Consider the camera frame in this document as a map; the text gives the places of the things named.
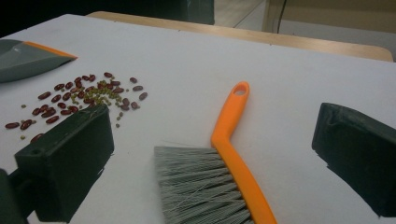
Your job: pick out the grey dustpan with orange edge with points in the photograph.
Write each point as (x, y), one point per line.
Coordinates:
(25, 62)

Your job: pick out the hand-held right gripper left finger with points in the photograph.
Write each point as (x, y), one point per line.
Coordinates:
(68, 161)

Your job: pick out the pile of red and green beans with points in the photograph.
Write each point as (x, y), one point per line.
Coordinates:
(118, 90)

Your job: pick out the dark grey cabinet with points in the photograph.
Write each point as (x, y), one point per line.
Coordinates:
(202, 12)

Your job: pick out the white table board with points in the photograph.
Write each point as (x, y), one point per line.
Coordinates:
(218, 62)

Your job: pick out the orange brush with grey bristles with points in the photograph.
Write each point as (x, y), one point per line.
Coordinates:
(230, 124)

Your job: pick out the wooden table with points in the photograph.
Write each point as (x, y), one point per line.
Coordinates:
(249, 34)

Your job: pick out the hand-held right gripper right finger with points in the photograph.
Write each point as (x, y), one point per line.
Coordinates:
(361, 152)

